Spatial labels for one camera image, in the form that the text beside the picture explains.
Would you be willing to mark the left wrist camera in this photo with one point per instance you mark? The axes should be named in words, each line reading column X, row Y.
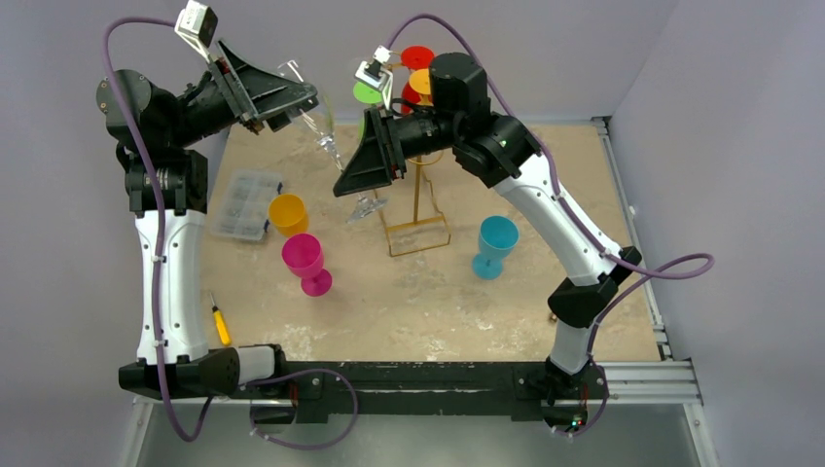
column 196, row 25

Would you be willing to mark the blue wine glass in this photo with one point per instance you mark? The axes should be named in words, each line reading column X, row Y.
column 498, row 236

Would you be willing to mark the red wine glass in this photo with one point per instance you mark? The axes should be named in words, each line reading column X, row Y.
column 415, row 57

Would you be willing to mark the green wine glass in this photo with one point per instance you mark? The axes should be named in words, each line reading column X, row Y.
column 366, row 95

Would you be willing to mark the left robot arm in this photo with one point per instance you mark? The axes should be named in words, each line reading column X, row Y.
column 166, row 182

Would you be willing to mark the yellow handled screwdriver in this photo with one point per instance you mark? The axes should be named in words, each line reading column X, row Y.
column 220, row 322

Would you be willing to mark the clear wine glass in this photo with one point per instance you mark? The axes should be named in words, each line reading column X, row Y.
column 319, row 122

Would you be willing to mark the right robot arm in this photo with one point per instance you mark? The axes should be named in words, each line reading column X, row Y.
column 507, row 158

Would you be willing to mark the clear plastic organizer box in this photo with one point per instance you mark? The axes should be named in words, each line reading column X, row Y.
column 242, row 213

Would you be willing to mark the pink wine glass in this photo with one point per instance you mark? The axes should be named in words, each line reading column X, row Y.
column 303, row 255

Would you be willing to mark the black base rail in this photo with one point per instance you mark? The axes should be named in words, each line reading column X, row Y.
column 522, row 391

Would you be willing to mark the gold wire glass rack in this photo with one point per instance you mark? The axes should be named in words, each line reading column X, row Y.
column 428, row 227

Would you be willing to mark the orange wine glass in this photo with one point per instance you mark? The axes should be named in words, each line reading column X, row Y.
column 419, row 83
column 287, row 213

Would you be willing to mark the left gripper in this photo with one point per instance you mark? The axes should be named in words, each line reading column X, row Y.
column 269, row 97

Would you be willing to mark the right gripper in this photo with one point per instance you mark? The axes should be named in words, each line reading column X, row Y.
column 389, row 141

